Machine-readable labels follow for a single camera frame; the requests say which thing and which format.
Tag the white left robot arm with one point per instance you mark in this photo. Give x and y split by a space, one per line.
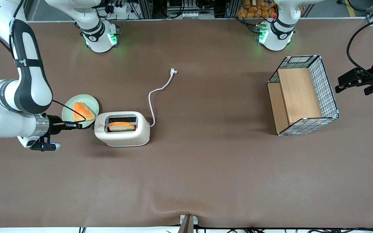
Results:
280 32

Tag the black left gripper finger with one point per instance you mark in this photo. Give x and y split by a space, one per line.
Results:
351 78
372 89

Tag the white terminal block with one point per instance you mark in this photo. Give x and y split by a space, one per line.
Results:
194 15

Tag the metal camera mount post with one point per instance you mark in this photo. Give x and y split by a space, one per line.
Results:
186 225

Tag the cream white toaster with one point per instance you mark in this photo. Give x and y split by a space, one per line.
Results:
125 137

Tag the white power strip with plugs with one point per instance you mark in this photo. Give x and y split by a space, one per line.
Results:
121 9

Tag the pale green round plate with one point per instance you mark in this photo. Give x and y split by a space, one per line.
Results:
68 116

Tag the orange bread rolls pile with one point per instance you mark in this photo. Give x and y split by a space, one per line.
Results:
254 9

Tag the brown table mat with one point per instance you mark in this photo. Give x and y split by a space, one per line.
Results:
206 168

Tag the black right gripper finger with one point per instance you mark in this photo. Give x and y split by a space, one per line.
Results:
78 127
71 124

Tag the bread slice with orange crust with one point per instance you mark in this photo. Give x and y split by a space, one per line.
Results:
121 126

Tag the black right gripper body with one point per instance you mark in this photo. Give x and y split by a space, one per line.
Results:
54 125

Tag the triangular orange toast slice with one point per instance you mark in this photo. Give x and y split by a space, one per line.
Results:
83 113

